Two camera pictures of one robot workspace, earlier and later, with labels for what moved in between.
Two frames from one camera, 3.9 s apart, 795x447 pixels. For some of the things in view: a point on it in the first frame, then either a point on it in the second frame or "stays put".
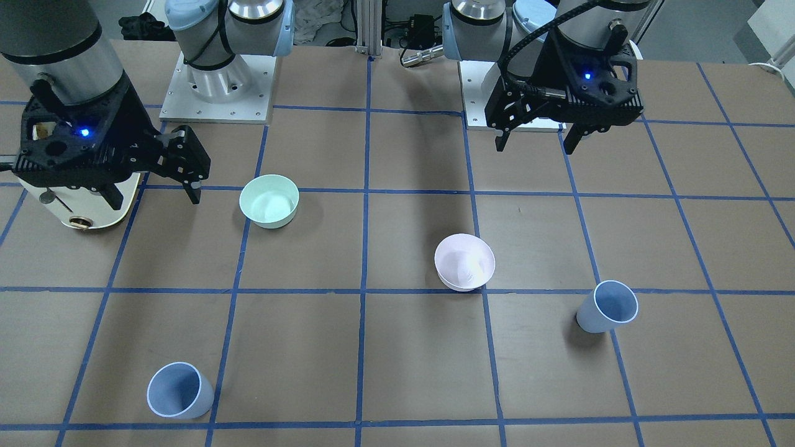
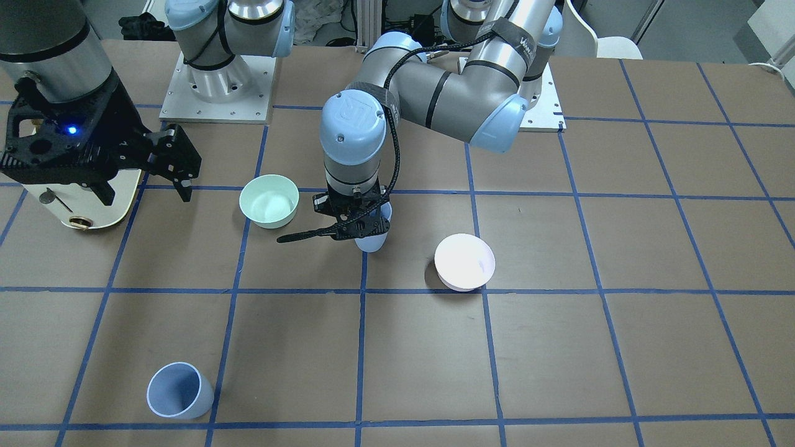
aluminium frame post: x=369 y=25 stays put
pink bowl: x=464 y=262 stays put
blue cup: x=613 y=303 to x=374 y=243
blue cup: x=179 y=390 stays put
